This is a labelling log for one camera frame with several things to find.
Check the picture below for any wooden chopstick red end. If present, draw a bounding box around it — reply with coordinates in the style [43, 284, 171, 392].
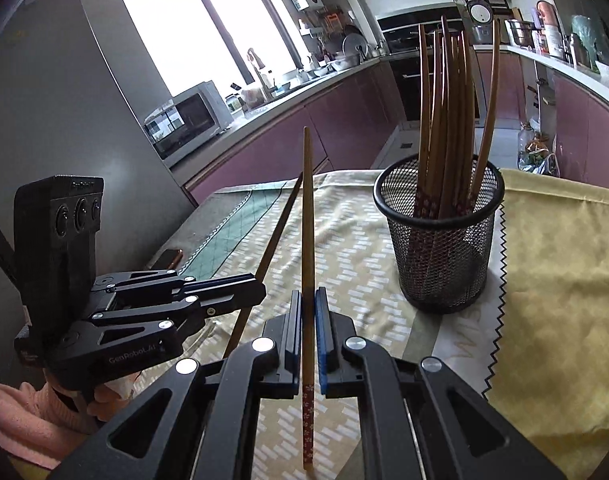
[469, 20, 501, 207]
[459, 32, 475, 212]
[444, 34, 466, 218]
[416, 24, 430, 218]
[427, 30, 443, 219]
[439, 18, 454, 219]
[301, 127, 315, 474]
[223, 174, 303, 359]

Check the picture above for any pink sleeved left forearm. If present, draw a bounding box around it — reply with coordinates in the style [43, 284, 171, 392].
[0, 382, 92, 479]

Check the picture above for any kitchen faucet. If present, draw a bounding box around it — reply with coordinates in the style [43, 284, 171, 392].
[247, 48, 273, 102]

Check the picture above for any left hand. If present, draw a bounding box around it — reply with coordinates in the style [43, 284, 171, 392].
[86, 373, 141, 422]

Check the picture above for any black smartphone orange case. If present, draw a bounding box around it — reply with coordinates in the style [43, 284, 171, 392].
[150, 248, 183, 270]

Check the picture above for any patterned beige green cloth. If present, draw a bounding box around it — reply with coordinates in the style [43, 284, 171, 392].
[134, 169, 506, 480]

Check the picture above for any black mesh pen holder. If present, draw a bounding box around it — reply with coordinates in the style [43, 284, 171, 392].
[373, 155, 505, 315]

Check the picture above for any white microwave oven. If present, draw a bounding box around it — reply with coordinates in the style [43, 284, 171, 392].
[144, 80, 234, 168]

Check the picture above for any yellow cloth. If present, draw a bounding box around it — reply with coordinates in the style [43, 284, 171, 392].
[487, 170, 609, 479]

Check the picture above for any black built-in oven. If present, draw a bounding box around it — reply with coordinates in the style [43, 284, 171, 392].
[389, 50, 487, 127]

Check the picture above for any bag of green vegetables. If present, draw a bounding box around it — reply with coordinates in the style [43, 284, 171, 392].
[517, 129, 560, 178]

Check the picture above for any black range hood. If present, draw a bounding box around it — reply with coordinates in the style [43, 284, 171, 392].
[377, 3, 465, 53]

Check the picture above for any steel stock pot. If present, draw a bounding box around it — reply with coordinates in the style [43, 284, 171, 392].
[505, 18, 534, 48]

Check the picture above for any pink thermos jug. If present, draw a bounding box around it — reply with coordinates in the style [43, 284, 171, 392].
[536, 0, 566, 60]

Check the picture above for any green bag on counter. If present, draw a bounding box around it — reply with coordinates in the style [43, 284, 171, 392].
[571, 14, 603, 70]

